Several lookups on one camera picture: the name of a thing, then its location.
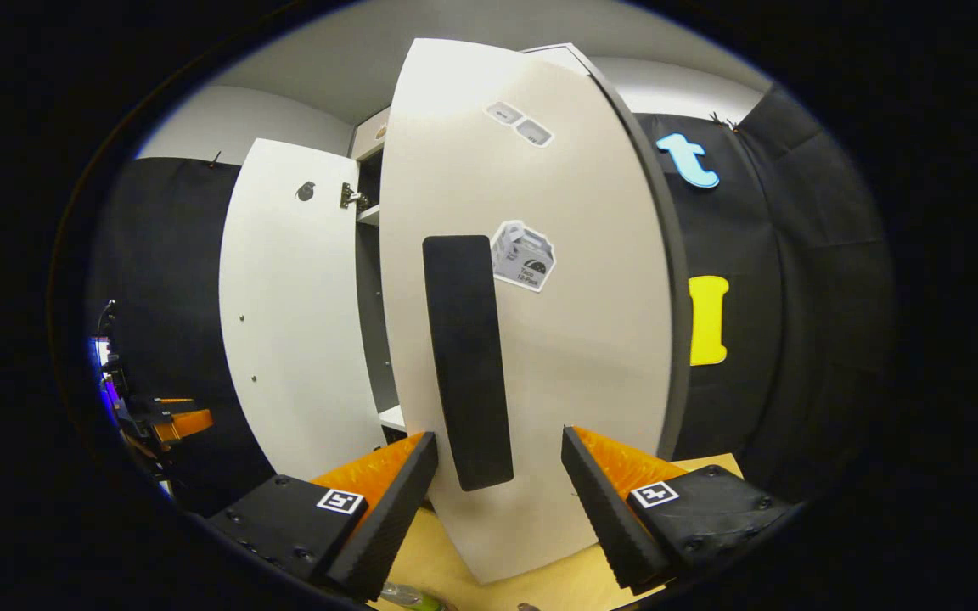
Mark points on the black backdrop cloth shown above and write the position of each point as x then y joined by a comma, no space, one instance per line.
812,297
166,271

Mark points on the clear bottle with green label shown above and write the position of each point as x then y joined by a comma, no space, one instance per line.
413,598

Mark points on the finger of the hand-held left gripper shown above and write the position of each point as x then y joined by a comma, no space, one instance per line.
188,423
173,400

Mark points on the black clip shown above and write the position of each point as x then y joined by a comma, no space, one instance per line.
213,159
722,121

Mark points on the metal door hinge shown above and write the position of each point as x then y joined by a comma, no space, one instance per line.
351,197

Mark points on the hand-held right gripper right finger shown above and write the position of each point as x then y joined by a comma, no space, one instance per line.
604,509

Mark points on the white and grey cabinet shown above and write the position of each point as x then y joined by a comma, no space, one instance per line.
368,297

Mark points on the white cabinet shelf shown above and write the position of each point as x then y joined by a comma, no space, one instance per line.
368,215

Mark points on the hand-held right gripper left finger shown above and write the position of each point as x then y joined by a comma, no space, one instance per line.
383,518

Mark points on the white cabinet door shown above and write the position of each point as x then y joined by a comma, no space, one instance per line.
574,356
294,322

